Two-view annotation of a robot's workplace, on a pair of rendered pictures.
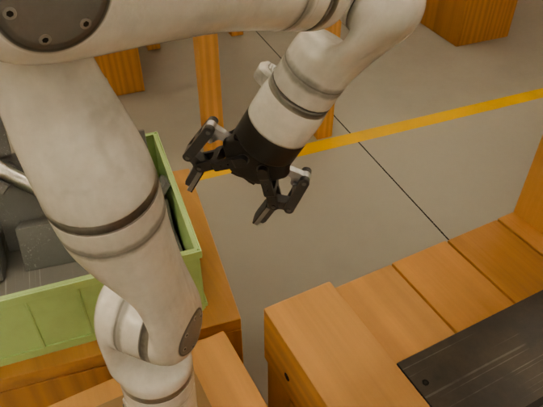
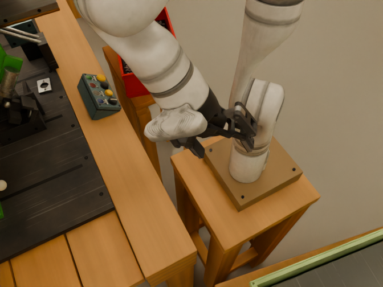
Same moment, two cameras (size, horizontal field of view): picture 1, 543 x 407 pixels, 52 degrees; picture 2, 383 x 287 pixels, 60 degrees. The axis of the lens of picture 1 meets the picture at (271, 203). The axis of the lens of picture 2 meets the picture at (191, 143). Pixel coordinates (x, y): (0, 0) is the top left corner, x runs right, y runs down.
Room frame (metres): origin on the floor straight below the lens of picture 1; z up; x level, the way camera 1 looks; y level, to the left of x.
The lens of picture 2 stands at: (0.83, 0.00, 1.73)
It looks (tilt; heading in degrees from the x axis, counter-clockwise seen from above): 59 degrees down; 180
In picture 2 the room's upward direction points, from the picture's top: straight up
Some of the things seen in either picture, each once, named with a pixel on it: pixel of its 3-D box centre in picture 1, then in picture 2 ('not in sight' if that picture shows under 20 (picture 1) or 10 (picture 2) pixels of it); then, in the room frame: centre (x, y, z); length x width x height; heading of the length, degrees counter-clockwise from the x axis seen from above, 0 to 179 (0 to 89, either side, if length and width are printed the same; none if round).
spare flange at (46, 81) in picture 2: not in sight; (44, 85); (0.11, -0.48, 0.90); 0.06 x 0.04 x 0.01; 20
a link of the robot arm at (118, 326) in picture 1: (149, 335); (256, 114); (0.39, 0.14, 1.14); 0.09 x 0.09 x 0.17; 69
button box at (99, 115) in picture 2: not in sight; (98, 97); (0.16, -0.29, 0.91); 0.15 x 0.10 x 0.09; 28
